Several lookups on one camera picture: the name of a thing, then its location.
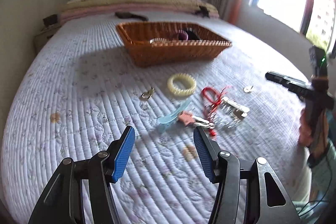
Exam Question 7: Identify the pink star hair clip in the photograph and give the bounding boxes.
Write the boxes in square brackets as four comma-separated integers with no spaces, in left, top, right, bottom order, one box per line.
[178,111,215,129]

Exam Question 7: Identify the silver metal hair clip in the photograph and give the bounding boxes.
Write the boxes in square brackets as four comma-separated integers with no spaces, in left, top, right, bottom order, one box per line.
[222,97,250,119]

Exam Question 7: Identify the light blue hair clip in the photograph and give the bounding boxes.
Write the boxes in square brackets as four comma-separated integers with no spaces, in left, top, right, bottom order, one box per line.
[157,98,191,133]

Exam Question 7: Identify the red string bracelet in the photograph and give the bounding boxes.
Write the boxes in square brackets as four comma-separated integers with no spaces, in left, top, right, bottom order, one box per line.
[200,86,233,136]

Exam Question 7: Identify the small silver earring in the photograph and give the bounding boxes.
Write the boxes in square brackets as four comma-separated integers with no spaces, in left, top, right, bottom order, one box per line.
[243,86,254,93]

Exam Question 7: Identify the teal sleeve forearm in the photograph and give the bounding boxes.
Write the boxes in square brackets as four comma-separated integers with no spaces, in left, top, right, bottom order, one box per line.
[293,139,335,223]

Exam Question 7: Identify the person's right hand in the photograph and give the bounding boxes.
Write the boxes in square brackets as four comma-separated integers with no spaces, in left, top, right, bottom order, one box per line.
[298,108,313,147]

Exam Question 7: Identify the gold keyring clasp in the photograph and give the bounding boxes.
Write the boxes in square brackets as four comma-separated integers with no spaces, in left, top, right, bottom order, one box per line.
[140,87,155,101]

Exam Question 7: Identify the white quilted floral bedspread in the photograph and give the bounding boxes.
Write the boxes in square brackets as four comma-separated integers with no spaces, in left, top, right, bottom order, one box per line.
[2,12,311,223]

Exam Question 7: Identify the brown wicker basket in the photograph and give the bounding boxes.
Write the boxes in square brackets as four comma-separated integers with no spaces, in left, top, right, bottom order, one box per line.
[116,22,232,68]

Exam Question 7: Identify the black hair scrunchie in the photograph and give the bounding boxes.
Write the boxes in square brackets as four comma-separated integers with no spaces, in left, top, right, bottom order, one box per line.
[183,28,201,40]

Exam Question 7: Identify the dark object on bed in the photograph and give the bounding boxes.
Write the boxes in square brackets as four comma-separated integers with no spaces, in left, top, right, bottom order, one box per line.
[114,11,149,22]

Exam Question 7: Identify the bedside nightstand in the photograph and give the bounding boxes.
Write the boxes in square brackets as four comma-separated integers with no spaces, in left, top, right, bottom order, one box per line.
[33,23,61,55]

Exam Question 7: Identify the black bow on blanket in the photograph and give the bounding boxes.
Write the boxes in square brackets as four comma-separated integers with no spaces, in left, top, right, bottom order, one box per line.
[194,6,210,18]

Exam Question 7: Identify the folded cream and pink blankets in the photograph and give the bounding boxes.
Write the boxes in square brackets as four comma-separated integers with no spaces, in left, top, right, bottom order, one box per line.
[59,0,219,24]

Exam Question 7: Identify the dark item on nightstand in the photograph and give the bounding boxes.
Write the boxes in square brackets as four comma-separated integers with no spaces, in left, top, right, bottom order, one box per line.
[43,14,58,27]

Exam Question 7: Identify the cream spiral hair tie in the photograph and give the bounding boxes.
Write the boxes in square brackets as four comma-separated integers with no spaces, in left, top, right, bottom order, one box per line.
[167,73,197,97]

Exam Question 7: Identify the pearl bracelet in basket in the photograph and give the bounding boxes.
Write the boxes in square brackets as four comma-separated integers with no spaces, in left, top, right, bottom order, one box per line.
[149,37,172,46]

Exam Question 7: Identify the purple spiral hair tie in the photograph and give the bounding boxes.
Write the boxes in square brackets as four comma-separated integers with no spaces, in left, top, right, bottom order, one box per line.
[172,29,189,42]

